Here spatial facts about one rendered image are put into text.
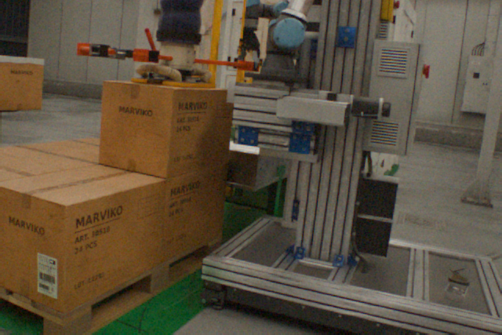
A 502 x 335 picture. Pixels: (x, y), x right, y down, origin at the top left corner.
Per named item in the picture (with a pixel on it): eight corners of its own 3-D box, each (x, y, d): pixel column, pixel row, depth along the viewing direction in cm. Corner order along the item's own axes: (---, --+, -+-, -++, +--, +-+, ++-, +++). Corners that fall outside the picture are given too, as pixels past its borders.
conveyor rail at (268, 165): (345, 149, 476) (347, 130, 474) (351, 150, 474) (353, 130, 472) (249, 188, 269) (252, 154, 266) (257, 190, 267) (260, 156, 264)
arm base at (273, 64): (299, 78, 208) (301, 55, 207) (289, 76, 194) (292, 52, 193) (266, 74, 213) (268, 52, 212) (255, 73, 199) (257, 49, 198)
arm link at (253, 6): (264, -2, 246) (249, -3, 243) (262, 20, 247) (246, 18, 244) (259, 1, 253) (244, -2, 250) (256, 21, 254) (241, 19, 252)
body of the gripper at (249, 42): (238, 49, 249) (240, 26, 247) (245, 51, 256) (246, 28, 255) (251, 50, 245) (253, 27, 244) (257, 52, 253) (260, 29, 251)
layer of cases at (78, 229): (89, 197, 311) (92, 137, 306) (222, 232, 269) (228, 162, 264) (-97, 245, 204) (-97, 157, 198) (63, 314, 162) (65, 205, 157)
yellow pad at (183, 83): (199, 85, 254) (200, 76, 253) (216, 88, 250) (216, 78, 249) (161, 85, 224) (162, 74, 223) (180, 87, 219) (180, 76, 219)
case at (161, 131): (168, 151, 281) (173, 83, 275) (228, 162, 264) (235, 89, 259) (98, 164, 227) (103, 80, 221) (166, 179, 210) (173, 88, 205)
